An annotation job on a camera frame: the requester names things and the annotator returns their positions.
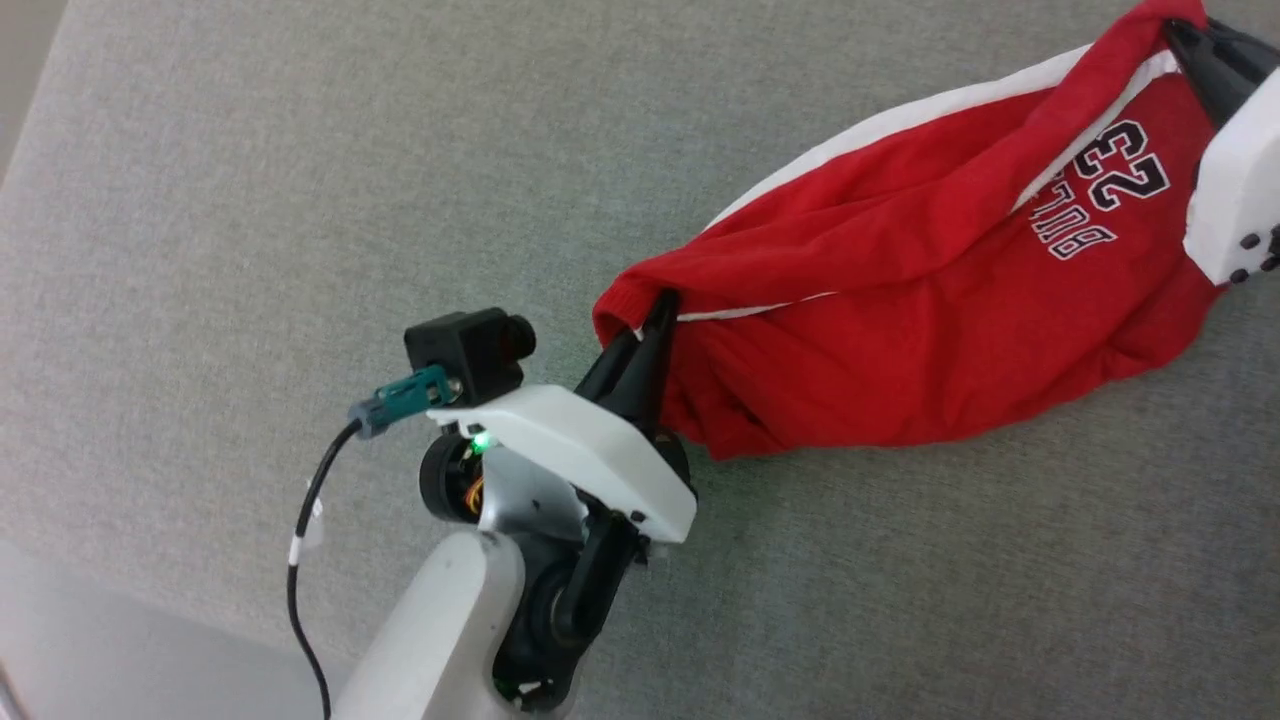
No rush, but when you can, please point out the red garment with white trim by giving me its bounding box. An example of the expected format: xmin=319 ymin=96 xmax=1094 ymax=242
xmin=592 ymin=0 xmax=1236 ymax=461

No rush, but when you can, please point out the grey-green fabric sofa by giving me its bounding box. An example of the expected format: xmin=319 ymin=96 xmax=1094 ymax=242
xmin=0 ymin=0 xmax=1280 ymax=720

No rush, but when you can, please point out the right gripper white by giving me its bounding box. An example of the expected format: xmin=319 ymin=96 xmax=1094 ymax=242
xmin=1165 ymin=18 xmax=1280 ymax=286

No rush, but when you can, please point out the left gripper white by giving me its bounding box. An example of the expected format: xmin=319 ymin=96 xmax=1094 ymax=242
xmin=428 ymin=288 xmax=698 ymax=544

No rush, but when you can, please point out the teal cable connector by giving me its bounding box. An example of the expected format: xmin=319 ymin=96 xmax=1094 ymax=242
xmin=348 ymin=365 xmax=456 ymax=439

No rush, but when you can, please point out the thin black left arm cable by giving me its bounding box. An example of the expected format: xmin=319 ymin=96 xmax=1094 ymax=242
xmin=287 ymin=420 xmax=363 ymax=720

